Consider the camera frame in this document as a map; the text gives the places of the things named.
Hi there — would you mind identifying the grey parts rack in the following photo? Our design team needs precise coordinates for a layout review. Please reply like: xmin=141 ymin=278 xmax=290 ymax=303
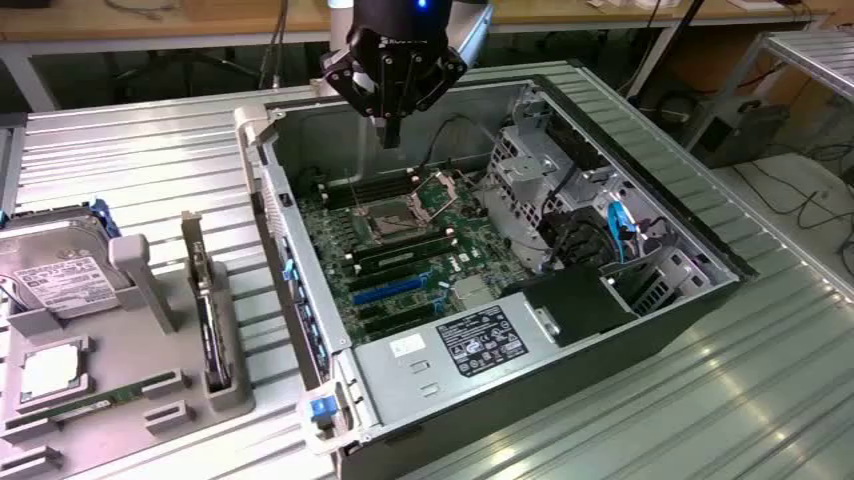
xmin=0 ymin=212 xmax=258 ymax=459

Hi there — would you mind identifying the silver CPU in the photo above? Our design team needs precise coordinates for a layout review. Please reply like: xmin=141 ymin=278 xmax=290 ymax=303
xmin=17 ymin=343 xmax=91 ymax=404

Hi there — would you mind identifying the grey power supply unit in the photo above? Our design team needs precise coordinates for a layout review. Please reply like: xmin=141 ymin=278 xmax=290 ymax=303
xmin=352 ymin=292 xmax=558 ymax=429

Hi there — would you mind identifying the blue data wire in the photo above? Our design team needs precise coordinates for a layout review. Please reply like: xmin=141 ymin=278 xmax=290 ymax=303
xmin=606 ymin=199 xmax=633 ymax=265

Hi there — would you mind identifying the silver chipset heatsink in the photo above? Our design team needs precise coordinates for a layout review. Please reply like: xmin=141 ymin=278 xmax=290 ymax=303
xmin=450 ymin=278 xmax=493 ymax=301

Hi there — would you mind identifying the long black expansion slot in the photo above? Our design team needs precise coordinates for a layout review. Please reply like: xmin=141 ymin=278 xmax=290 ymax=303
xmin=364 ymin=314 xmax=438 ymax=337
xmin=358 ymin=302 xmax=436 ymax=326

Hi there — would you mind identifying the metal disk bay cage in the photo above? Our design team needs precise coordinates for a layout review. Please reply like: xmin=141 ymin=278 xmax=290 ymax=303
xmin=482 ymin=123 xmax=588 ymax=261

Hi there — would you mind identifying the green RAM stick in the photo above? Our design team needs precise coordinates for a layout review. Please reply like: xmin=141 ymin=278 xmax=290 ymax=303
xmin=18 ymin=374 xmax=178 ymax=419

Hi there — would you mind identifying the thin metal locking lever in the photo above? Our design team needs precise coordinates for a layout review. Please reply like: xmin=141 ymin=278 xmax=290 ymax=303
xmin=342 ymin=169 xmax=366 ymax=214

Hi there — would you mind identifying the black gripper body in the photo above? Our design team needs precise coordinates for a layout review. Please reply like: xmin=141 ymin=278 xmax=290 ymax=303
xmin=349 ymin=0 xmax=454 ymax=67

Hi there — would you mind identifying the black plastic air shroud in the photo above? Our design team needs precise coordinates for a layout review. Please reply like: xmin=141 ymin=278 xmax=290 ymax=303
xmin=500 ymin=264 xmax=640 ymax=349

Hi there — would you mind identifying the green motherboard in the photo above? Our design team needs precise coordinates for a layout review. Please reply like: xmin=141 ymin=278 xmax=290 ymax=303
xmin=292 ymin=167 xmax=508 ymax=346

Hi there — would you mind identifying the black wire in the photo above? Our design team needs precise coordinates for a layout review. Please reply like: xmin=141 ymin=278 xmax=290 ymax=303
xmin=425 ymin=113 xmax=498 ymax=164

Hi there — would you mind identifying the black box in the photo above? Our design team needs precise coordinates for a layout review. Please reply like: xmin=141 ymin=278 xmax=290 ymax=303
xmin=703 ymin=102 xmax=788 ymax=169

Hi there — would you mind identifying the blue disk bracket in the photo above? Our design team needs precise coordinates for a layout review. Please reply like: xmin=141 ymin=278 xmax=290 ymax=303
xmin=78 ymin=198 xmax=122 ymax=239

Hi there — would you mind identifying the metal socket cover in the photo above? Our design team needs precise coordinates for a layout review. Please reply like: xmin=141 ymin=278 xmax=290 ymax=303
xmin=406 ymin=170 xmax=465 ymax=221

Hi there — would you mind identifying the wooden desk white frame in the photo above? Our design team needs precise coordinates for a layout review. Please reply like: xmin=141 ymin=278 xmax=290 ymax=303
xmin=0 ymin=0 xmax=835 ymax=116

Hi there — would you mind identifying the black RAM slot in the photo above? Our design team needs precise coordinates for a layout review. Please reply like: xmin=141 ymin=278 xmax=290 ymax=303
xmin=349 ymin=242 xmax=445 ymax=266
xmin=330 ymin=181 xmax=418 ymax=198
xmin=329 ymin=174 xmax=416 ymax=192
xmin=349 ymin=258 xmax=432 ymax=280
xmin=332 ymin=187 xmax=421 ymax=205
xmin=349 ymin=270 xmax=429 ymax=292
xmin=362 ymin=226 xmax=456 ymax=247

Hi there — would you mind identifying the graphics card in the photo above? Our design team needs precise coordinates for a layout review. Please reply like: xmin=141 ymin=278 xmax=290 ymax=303
xmin=178 ymin=209 xmax=236 ymax=394

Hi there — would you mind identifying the CPU socket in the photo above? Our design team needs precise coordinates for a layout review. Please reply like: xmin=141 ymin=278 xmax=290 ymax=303
xmin=358 ymin=199 xmax=434 ymax=246

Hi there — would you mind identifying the open black PC case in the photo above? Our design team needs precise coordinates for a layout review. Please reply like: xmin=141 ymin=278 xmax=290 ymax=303
xmin=232 ymin=59 xmax=759 ymax=480

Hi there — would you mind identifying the metal slat side table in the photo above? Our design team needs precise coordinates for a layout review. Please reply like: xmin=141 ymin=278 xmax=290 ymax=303
xmin=756 ymin=30 xmax=854 ymax=109

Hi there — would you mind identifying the silver hard disk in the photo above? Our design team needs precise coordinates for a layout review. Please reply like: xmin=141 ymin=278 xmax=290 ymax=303
xmin=0 ymin=218 xmax=134 ymax=321

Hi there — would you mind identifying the grey hanging cable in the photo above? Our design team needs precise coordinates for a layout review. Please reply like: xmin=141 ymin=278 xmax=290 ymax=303
xmin=258 ymin=0 xmax=293 ymax=91

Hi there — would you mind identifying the blue expansion slot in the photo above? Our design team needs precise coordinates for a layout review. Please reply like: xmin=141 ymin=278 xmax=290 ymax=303
xmin=350 ymin=280 xmax=433 ymax=307

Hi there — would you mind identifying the white round table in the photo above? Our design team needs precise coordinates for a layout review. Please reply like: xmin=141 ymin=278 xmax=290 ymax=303
xmin=705 ymin=152 xmax=854 ymax=261

